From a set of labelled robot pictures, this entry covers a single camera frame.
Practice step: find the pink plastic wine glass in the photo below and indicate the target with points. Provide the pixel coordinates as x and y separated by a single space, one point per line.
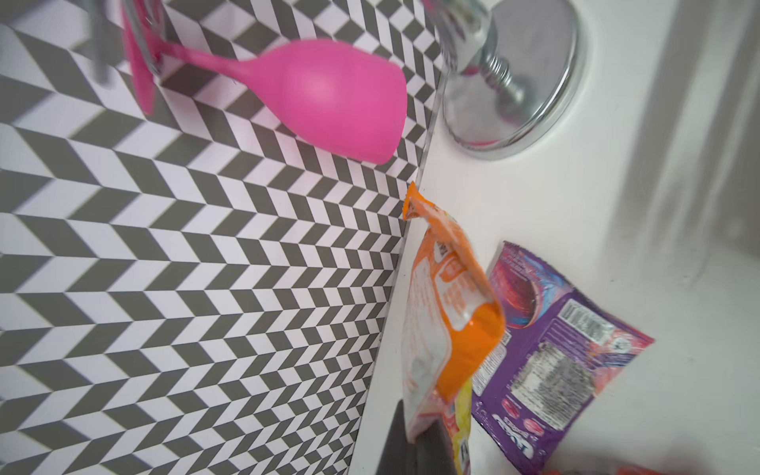
330 94

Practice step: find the orange candy bag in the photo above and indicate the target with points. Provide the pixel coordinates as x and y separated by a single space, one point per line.
453 322

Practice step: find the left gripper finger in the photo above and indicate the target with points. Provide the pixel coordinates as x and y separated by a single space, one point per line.
429 454

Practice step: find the purple Fox's berries bag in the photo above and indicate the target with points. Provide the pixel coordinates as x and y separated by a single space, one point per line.
558 353

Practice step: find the chrome glass holder stand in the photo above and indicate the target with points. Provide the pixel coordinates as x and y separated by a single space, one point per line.
509 70

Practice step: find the red 100 candy bag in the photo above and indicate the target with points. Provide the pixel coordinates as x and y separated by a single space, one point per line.
608 470

